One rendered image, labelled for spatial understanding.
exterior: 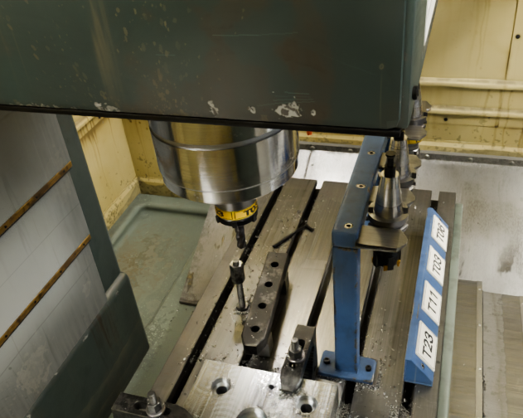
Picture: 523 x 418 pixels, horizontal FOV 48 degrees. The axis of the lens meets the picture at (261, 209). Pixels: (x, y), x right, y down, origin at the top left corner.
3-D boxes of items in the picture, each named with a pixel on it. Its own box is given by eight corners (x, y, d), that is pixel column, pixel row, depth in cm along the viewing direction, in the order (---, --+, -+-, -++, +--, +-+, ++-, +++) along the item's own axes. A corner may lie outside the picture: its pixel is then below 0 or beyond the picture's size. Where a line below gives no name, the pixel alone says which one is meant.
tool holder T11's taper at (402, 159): (388, 163, 101) (389, 128, 98) (414, 167, 100) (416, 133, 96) (380, 177, 98) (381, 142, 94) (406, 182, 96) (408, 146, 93)
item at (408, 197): (416, 191, 97) (416, 188, 96) (413, 211, 93) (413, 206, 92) (373, 188, 99) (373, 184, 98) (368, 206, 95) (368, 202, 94)
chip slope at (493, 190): (515, 232, 176) (531, 157, 161) (525, 435, 123) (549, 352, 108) (238, 201, 203) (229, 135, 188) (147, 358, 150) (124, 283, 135)
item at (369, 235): (409, 233, 88) (409, 228, 88) (404, 255, 84) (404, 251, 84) (362, 227, 90) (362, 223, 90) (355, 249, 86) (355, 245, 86)
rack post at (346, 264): (377, 362, 108) (381, 235, 90) (372, 386, 103) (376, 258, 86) (323, 352, 110) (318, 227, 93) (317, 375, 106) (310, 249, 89)
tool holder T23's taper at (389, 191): (373, 201, 93) (374, 165, 89) (402, 201, 92) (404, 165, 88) (373, 218, 89) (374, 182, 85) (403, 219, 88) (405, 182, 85)
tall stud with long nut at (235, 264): (251, 303, 123) (244, 256, 115) (247, 313, 121) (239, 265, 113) (239, 302, 123) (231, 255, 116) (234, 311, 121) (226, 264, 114)
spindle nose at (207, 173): (176, 135, 74) (157, 43, 68) (302, 129, 73) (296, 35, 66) (146, 210, 62) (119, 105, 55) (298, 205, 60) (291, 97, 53)
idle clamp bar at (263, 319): (291, 275, 129) (289, 253, 125) (266, 370, 108) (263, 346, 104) (269, 273, 130) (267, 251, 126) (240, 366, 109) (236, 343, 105)
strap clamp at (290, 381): (318, 366, 108) (315, 309, 99) (300, 429, 98) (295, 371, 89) (300, 363, 109) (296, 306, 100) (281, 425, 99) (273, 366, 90)
